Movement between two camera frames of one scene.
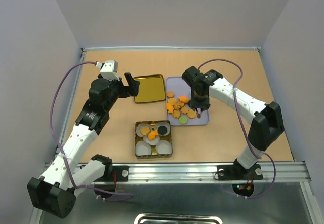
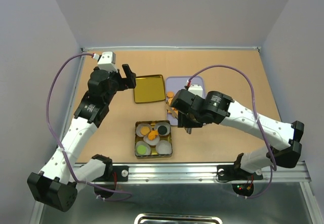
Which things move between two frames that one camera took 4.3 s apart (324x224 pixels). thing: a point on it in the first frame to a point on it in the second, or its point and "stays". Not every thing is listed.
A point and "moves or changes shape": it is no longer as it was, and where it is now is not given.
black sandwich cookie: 162,129 stays
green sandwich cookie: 183,119 moves or changes shape
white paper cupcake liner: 152,142 stays
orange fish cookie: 152,134 stays
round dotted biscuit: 145,130 stays
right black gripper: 195,103 to 183,120
